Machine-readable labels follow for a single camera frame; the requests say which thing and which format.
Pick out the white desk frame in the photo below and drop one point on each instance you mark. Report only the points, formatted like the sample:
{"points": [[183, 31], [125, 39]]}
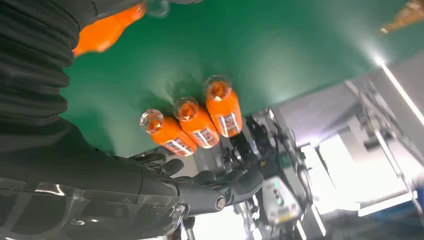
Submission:
{"points": [[387, 203]]}

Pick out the green table mat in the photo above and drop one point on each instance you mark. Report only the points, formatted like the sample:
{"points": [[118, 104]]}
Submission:
{"points": [[265, 49]]}

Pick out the yellow plastic sheet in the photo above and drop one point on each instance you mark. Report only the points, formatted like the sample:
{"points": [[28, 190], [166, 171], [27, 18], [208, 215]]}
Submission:
{"points": [[404, 16]]}

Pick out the grey control box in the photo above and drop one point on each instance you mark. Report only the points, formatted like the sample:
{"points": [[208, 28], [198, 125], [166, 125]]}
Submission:
{"points": [[281, 202]]}

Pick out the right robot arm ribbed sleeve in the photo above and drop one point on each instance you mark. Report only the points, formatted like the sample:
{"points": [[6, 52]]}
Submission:
{"points": [[33, 66]]}

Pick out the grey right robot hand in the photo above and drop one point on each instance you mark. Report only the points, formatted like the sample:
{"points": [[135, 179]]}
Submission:
{"points": [[99, 192]]}

